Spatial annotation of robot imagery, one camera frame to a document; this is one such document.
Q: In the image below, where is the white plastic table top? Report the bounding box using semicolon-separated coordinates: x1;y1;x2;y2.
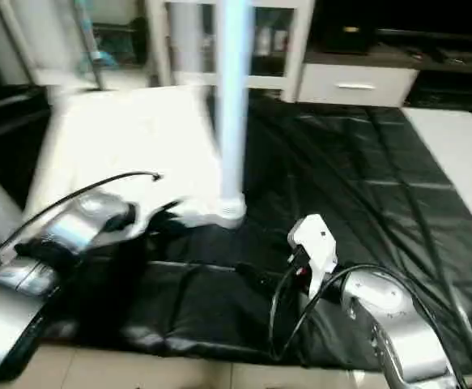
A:
25;85;249;232

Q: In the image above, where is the black plastic mat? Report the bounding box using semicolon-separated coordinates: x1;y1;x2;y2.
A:
0;85;472;374

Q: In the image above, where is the white drawer unit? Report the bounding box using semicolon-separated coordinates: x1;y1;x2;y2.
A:
299;63;421;108

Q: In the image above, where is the white glass door cabinet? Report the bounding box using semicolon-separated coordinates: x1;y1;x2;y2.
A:
145;0;316;102

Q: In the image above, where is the black box device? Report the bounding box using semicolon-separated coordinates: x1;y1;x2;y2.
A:
317;8;378;56

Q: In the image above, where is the teal floor stand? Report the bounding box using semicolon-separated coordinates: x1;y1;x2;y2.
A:
82;41;119;74

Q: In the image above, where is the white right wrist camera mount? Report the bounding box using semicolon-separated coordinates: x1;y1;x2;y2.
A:
287;214;340;299

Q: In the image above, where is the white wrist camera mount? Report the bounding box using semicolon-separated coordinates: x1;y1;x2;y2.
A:
287;214;340;299
151;199;216;236

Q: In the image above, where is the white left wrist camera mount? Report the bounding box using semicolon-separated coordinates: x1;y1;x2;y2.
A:
151;199;216;236

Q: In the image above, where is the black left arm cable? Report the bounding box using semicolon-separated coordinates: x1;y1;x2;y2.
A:
0;170;164;252

